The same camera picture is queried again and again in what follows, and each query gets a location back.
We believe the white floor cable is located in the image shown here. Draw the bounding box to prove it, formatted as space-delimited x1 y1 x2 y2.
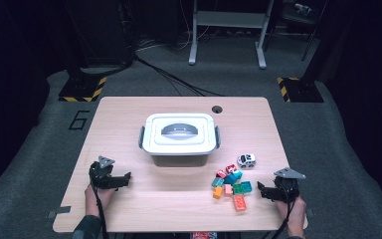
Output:
135 31 197 53

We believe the person's right hand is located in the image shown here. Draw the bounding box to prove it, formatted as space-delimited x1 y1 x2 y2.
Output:
275 195 308 238

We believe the black cabinet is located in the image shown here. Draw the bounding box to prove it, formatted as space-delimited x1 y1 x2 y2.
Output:
63 0 137 68

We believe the white toy car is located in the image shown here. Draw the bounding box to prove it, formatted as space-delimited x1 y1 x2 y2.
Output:
236 152 257 169

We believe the long orange toy building block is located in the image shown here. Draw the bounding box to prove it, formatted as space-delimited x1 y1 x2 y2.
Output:
233 194 248 213

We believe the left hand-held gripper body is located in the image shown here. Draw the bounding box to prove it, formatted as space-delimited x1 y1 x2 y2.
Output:
89 154 117 190

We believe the clear plastic storage box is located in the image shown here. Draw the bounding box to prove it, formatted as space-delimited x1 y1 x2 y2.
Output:
137 124 222 168

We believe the white metal desk frame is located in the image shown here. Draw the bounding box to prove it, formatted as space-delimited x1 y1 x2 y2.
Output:
187 0 277 71

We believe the white lid with grey handle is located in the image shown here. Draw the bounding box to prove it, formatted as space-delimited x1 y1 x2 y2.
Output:
141 113 219 156

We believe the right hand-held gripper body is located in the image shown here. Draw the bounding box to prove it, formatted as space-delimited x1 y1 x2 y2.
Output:
273 166 307 204

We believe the small grey device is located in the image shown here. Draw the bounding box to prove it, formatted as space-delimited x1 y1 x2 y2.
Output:
292 2 313 16

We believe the red patterned fabric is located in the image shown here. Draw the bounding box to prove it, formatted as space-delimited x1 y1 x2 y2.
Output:
191 231 219 239

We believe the black yellow striped stand base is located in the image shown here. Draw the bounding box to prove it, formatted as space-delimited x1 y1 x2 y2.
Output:
58 76 108 104
276 76 325 104

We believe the left hand-held gripper cable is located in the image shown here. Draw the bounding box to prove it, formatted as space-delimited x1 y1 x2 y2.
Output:
91 165 109 239

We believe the person's left hand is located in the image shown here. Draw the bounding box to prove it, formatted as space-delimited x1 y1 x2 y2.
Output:
84 184 116 218

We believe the black floor cable bundle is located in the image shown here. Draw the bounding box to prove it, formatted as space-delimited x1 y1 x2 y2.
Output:
132 54 226 98

